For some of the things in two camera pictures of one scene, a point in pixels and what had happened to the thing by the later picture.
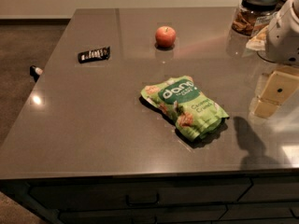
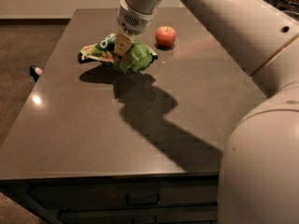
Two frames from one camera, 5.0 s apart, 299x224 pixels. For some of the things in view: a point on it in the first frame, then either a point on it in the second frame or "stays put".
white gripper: [284, 36] → [133, 20]
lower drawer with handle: [136, 216] stays put
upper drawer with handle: [119, 193] stays put
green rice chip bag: [182, 102] → [132, 62]
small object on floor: [35, 72] stays put
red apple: [164, 36] stays put
